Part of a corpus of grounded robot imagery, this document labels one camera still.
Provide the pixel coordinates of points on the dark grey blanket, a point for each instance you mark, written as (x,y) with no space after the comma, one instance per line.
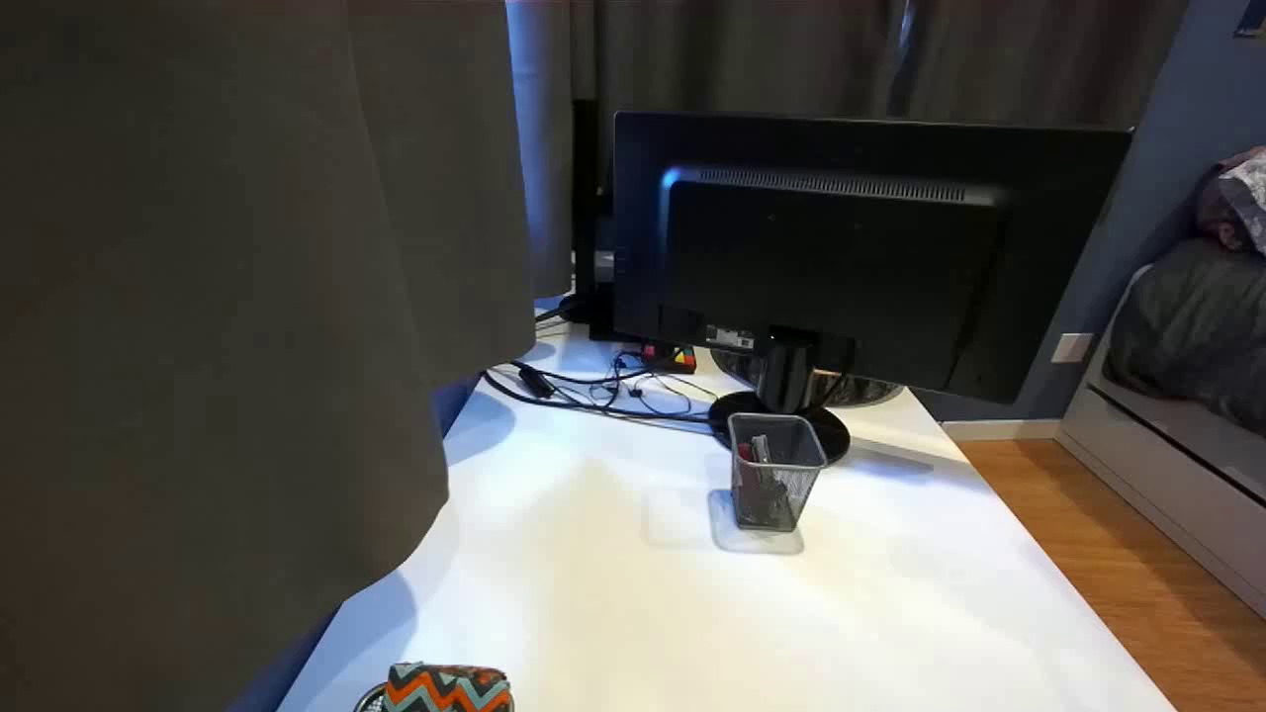
(1189,329)

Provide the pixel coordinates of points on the black tower box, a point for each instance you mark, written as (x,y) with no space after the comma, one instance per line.
(595,224)

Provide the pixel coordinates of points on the zigzag patterned colourful pouch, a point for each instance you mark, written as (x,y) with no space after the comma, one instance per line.
(440,690)

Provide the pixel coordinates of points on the mesh basket with colourful contents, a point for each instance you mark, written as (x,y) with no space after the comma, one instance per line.
(369,696)

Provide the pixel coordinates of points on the white wall outlet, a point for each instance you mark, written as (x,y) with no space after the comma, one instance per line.
(1073,345)

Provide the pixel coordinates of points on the light crumpled pillow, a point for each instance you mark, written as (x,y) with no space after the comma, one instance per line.
(1240,200)

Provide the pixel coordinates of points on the small red orange device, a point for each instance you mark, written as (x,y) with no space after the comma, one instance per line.
(676,356)

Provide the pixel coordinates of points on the dark grey curtain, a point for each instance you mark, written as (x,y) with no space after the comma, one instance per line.
(198,329)

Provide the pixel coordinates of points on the mesh basket with pens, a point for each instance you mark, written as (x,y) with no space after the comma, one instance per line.
(776,487)

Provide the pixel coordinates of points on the black computer monitor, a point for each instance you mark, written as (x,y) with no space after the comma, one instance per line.
(855,263)

